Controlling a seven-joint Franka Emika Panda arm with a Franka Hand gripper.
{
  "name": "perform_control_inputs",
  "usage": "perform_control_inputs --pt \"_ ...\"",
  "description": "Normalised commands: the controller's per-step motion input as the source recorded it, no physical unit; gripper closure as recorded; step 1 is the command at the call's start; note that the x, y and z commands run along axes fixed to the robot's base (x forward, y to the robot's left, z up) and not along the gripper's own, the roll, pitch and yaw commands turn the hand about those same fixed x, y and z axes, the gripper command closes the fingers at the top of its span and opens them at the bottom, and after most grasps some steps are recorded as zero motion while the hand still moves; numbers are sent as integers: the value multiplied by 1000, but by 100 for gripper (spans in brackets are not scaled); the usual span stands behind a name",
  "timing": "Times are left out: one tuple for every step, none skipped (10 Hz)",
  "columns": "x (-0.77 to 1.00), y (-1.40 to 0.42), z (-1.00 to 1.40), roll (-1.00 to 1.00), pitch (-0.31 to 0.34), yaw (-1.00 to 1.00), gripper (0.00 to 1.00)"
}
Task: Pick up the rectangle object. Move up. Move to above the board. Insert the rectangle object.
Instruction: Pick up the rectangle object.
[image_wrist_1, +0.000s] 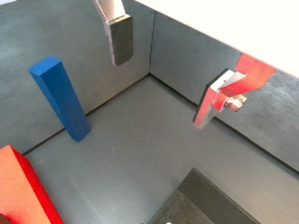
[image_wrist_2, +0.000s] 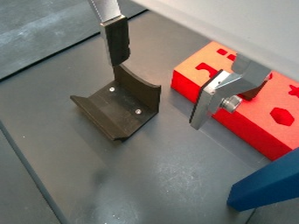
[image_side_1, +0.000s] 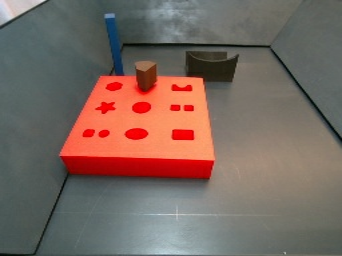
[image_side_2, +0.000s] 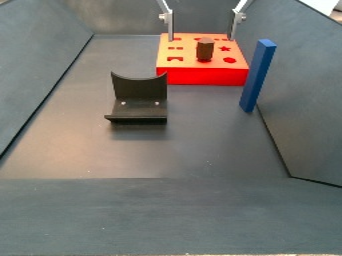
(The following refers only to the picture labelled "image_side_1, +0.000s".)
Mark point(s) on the blue rectangular peg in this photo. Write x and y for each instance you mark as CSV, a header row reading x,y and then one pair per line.
x,y
113,43

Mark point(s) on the red shape-sorting board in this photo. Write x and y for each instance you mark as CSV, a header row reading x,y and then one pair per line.
x,y
133,133

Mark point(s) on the brown rounded-triangle peg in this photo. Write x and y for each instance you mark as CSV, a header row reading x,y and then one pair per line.
x,y
145,74

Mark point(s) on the black curved holder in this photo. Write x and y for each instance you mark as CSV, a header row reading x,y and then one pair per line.
x,y
211,65

